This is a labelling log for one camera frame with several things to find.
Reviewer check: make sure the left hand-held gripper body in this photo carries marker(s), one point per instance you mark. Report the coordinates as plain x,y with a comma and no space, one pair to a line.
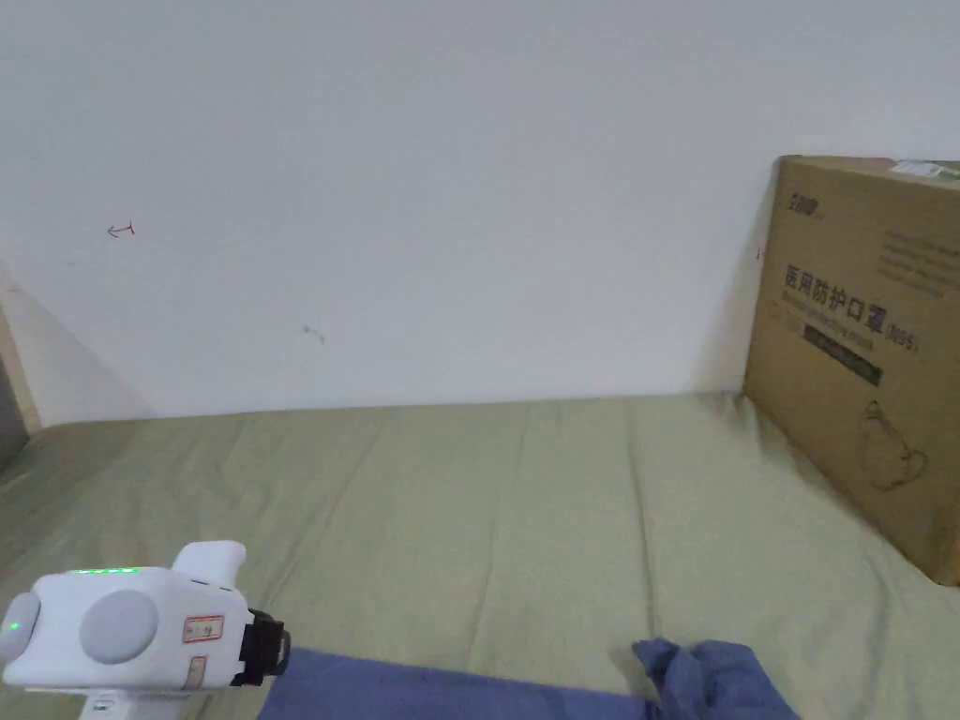
127,630

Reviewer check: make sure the bed with pale green sheet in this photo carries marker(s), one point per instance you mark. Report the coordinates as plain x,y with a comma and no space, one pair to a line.
465,510

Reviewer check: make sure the dark blue shirt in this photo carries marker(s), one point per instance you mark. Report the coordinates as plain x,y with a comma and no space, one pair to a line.
525,694

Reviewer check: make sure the brown cardboard carton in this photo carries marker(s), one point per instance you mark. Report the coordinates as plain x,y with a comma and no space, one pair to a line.
862,360

